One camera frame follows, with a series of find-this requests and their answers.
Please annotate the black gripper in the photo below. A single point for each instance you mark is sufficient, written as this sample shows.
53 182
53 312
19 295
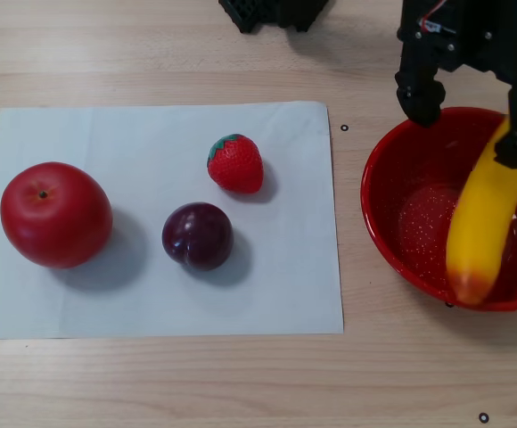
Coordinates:
463 49

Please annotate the red speckled bowl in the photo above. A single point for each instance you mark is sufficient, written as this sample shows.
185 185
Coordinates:
419 187

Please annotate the white paper sheet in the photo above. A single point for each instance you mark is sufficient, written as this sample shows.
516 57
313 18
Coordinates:
285 245

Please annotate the red toy apple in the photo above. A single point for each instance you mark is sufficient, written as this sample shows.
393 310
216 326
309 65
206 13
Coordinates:
55 216

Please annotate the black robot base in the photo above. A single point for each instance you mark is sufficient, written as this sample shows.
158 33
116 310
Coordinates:
272 13

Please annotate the purple toy plum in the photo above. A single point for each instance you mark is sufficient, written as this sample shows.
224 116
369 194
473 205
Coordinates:
197 236

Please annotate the yellow toy banana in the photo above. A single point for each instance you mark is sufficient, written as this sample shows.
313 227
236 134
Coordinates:
481 223

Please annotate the red toy strawberry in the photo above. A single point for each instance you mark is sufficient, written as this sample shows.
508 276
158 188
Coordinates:
236 165

